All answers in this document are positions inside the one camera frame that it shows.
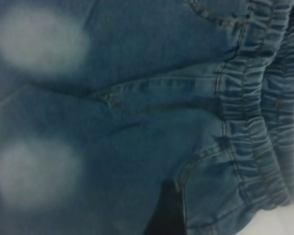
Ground blue faded denim pants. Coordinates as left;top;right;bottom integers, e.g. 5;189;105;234
0;0;294;235

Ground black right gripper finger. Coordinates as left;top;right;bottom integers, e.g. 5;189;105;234
147;180;185;235

